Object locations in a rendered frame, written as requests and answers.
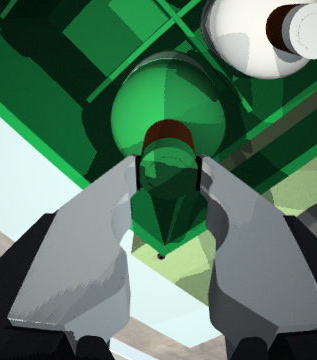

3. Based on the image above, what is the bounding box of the white bottle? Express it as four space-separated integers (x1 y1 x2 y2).
201 0 317 80

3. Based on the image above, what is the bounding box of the dark green crate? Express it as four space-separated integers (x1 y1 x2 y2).
0 0 317 256

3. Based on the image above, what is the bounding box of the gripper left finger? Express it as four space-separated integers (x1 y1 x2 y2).
0 154 141 360

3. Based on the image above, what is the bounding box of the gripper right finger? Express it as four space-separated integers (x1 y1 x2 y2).
196 154 317 360

